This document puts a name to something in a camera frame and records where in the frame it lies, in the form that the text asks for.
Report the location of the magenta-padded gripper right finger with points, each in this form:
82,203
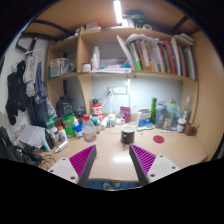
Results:
143,160

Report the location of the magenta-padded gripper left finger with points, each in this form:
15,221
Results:
81,160

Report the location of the clear red-capped drink bottle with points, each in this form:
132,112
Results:
89,131

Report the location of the silver metal cylinder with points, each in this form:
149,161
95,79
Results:
61,146

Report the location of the flat round red coaster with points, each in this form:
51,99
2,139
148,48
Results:
158,139

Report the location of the black mug white inside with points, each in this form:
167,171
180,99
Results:
128,136

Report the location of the white jar with blue lid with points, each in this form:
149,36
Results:
78,131

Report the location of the white bottle with orange cap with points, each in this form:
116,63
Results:
62,134

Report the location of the light blue hairbrush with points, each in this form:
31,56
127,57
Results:
145,127

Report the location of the green plastic container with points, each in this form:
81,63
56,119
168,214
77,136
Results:
68,126

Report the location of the blue and white carton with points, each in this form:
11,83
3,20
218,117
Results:
144,116

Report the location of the grey bottle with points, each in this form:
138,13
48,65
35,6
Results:
160,116

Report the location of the magenta pouch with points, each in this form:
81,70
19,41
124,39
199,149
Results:
125,114

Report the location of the small white blue-label bottle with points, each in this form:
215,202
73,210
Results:
111,120

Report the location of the white-lidded brown jar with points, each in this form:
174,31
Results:
181,126

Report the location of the green bottle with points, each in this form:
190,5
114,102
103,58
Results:
153,110

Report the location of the red and white canister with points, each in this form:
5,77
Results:
96,110

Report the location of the yellow-capped clear bottle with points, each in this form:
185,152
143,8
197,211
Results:
171,111

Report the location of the white paper sheet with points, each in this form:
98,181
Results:
31,135

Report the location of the brown mug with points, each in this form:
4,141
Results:
190,129

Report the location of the green-capped clear bottle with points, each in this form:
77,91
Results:
174,112

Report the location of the black bag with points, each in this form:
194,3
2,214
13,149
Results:
16,151

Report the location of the clear glass bottle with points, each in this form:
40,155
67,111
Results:
187,110

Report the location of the white power strip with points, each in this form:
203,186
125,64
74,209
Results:
116,90

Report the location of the hanging clothes group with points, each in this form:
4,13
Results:
16,96

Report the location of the ceiling light tube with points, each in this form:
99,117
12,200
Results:
117,11

